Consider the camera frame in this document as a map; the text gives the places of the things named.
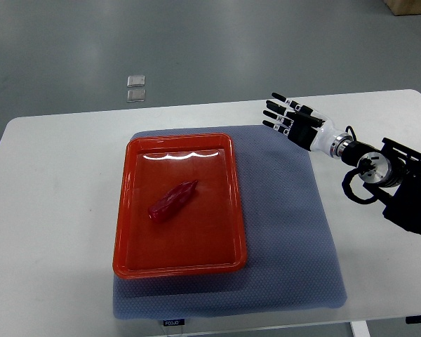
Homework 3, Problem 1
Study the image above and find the grey blue textured mat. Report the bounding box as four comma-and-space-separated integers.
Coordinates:
113, 126, 347, 320

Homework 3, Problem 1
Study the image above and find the wooden box corner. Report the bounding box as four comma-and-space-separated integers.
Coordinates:
383, 0, 421, 16

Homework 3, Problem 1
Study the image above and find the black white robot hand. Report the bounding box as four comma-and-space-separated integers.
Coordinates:
262, 92, 340, 152

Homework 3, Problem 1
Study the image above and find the black table controller right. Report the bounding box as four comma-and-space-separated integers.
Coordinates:
405, 315, 421, 324

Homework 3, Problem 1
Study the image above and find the red pepper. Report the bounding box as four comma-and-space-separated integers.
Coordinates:
148, 180, 198, 223

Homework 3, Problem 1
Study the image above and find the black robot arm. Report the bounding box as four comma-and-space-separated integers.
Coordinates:
263, 93, 421, 236

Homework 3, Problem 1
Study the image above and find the red plastic tray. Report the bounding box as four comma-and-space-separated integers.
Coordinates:
113, 133, 247, 280

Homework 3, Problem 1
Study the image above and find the upper metal floor plate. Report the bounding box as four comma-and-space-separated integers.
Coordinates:
127, 74, 145, 88

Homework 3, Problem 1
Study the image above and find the lower metal floor plate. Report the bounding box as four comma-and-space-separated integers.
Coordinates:
126, 88, 146, 103

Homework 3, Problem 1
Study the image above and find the black table label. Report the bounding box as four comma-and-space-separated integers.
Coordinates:
163, 319, 185, 327

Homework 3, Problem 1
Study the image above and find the metal floor plate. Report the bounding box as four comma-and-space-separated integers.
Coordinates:
127, 74, 145, 88
126, 88, 146, 103

